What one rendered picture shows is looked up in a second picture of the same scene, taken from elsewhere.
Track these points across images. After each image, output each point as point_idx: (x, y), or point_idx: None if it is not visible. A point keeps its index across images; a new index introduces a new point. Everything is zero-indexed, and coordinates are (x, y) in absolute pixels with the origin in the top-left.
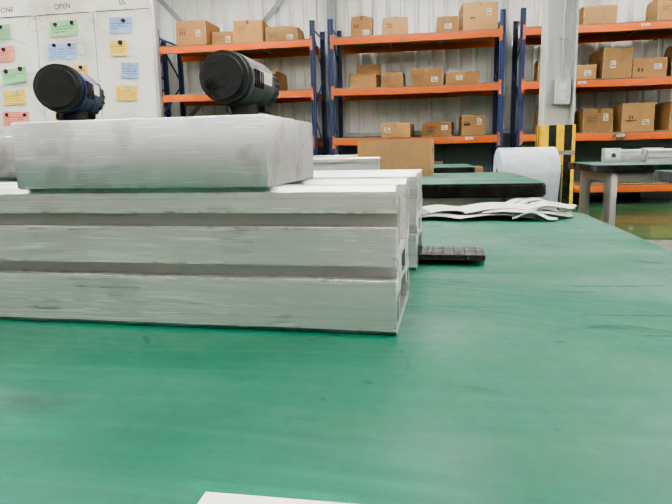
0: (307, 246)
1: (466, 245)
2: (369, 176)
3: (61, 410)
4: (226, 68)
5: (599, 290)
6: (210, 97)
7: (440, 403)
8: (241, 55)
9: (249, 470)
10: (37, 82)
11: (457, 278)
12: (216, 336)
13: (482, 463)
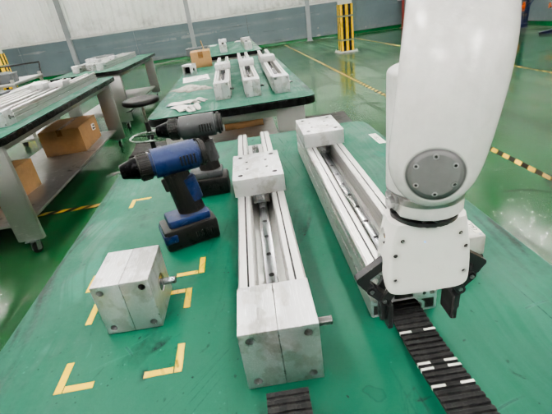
0: None
1: (229, 157)
2: (269, 135)
3: (373, 154)
4: (221, 118)
5: (285, 140)
6: (221, 131)
7: (350, 140)
8: (213, 112)
9: (374, 143)
10: (206, 150)
11: (279, 150)
12: None
13: (362, 137)
